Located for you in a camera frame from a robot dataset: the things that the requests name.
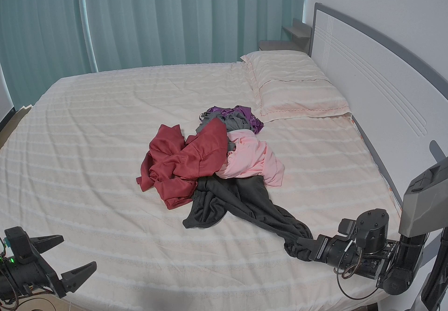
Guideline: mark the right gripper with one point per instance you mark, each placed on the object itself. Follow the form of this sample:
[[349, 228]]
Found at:
[[332, 250]]

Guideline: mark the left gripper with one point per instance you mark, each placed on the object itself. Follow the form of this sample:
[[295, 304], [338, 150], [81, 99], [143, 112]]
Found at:
[[28, 274]]

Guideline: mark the black T-shirt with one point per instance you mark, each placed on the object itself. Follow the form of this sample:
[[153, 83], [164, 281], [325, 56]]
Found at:
[[238, 204]]

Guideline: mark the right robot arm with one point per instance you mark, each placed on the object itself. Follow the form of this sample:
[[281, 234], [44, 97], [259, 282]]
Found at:
[[420, 197]]

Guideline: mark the bed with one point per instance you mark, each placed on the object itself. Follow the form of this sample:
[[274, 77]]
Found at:
[[87, 148]]

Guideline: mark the pink garment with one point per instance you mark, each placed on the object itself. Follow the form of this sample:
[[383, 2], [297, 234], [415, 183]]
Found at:
[[245, 159]]

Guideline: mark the purple garment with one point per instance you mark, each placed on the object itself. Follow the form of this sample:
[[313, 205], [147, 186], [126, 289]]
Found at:
[[250, 117]]

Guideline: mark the dark red shirt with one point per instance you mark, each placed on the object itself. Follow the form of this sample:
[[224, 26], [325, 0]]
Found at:
[[182, 162]]

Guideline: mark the grey garment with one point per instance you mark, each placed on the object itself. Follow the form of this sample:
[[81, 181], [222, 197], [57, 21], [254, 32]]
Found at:
[[234, 122]]

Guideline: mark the cream pillow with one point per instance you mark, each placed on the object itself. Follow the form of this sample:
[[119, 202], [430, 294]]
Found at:
[[290, 85]]

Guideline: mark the grey bedside table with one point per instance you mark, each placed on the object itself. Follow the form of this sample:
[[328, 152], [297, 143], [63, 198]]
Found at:
[[280, 45]]

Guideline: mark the blue-green curtain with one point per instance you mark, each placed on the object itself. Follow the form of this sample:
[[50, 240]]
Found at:
[[192, 5], [38, 12]]

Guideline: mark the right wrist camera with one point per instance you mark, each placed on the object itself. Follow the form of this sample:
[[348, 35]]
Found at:
[[346, 226]]

